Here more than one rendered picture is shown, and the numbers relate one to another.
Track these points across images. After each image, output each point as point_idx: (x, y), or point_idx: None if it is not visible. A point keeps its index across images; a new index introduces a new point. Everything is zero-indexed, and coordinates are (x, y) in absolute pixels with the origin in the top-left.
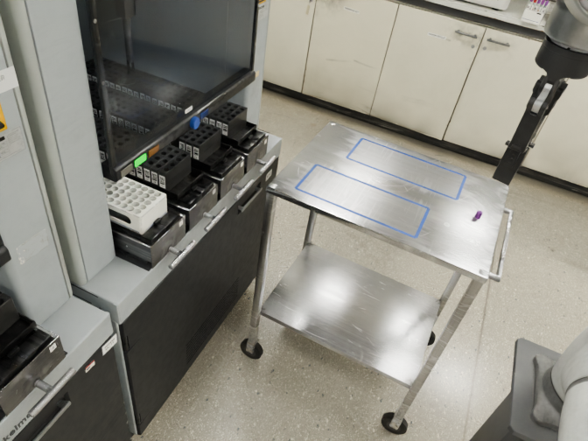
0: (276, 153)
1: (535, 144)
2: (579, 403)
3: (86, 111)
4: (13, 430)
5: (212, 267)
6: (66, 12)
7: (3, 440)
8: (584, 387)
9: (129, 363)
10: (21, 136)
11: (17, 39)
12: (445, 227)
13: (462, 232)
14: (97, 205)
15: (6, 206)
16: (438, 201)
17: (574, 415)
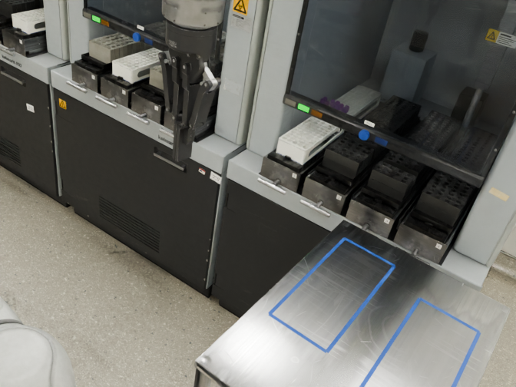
0: None
1: (181, 127)
2: (6, 303)
3: (289, 45)
4: (163, 138)
5: None
6: None
7: (158, 136)
8: (16, 316)
9: (223, 217)
10: (250, 25)
11: None
12: (289, 355)
13: (279, 372)
14: (272, 109)
15: (230, 51)
16: (344, 372)
17: (1, 298)
